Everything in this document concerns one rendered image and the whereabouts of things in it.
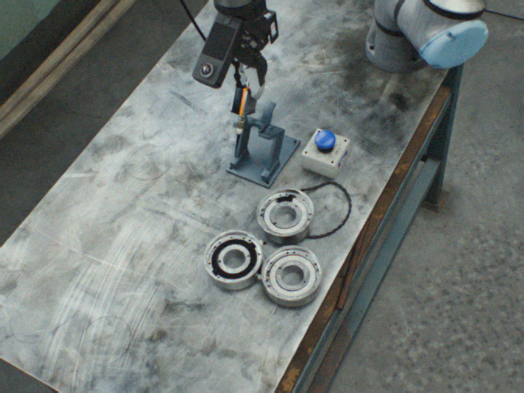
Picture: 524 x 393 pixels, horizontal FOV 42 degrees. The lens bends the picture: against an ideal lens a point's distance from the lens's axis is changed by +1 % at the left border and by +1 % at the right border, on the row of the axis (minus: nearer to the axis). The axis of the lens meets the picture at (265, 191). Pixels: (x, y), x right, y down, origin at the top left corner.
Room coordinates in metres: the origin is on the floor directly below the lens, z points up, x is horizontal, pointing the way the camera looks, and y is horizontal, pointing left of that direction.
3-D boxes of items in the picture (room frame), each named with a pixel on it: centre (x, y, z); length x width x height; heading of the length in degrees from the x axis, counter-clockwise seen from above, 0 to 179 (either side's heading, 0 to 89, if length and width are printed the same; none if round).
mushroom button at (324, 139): (0.80, -0.13, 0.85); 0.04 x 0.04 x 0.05
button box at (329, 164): (0.80, -0.13, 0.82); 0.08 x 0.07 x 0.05; 142
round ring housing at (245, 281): (0.60, 0.08, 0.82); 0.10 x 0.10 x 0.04
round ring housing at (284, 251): (0.55, -0.02, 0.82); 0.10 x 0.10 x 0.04
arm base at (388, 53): (1.06, -0.35, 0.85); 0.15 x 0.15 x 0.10
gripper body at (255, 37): (0.85, -0.02, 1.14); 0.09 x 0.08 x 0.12; 140
